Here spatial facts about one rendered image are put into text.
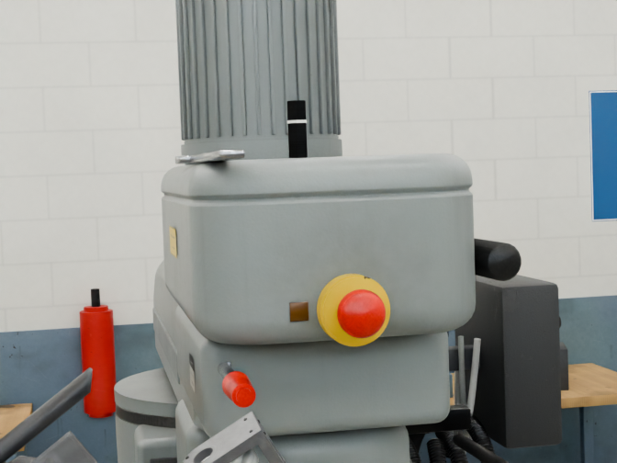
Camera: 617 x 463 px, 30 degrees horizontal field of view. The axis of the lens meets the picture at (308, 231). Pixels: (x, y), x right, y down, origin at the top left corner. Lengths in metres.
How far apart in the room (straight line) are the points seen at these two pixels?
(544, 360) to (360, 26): 4.17
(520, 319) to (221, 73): 0.49
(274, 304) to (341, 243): 0.08
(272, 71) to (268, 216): 0.41
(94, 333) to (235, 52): 3.98
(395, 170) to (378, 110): 4.57
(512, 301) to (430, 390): 0.39
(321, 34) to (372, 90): 4.16
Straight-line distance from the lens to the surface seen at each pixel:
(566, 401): 5.05
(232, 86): 1.35
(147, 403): 1.67
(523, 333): 1.49
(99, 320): 5.26
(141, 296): 5.41
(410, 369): 1.11
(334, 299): 0.96
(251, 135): 1.35
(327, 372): 1.09
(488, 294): 1.52
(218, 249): 0.98
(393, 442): 1.16
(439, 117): 5.64
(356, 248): 0.98
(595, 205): 5.92
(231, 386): 0.95
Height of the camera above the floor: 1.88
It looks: 3 degrees down
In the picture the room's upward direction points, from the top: 2 degrees counter-clockwise
